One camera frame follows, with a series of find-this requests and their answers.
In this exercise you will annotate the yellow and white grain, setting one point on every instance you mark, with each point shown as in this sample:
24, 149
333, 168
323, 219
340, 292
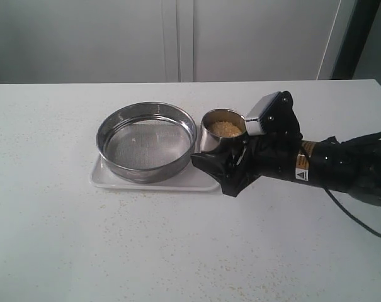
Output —
224, 129

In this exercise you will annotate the white cabinet with doors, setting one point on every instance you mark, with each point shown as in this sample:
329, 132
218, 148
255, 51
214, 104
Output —
170, 41

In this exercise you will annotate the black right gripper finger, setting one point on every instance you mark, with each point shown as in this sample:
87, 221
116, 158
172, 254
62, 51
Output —
220, 167
279, 118

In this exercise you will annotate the white rectangular plastic tray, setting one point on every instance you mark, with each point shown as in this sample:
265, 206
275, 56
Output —
177, 184

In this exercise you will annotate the dark vertical post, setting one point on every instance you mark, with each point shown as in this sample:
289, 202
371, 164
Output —
360, 54

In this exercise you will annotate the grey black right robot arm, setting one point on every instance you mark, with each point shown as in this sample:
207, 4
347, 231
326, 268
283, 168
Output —
352, 167

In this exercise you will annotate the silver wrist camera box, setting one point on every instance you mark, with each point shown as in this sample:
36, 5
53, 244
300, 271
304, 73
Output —
255, 118

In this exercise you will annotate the round steel mesh sieve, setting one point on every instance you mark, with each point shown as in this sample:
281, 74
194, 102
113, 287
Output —
154, 111

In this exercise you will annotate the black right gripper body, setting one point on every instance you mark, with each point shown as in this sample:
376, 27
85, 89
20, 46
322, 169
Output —
271, 155

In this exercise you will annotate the stainless steel cup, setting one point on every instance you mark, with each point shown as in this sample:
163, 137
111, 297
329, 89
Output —
210, 143

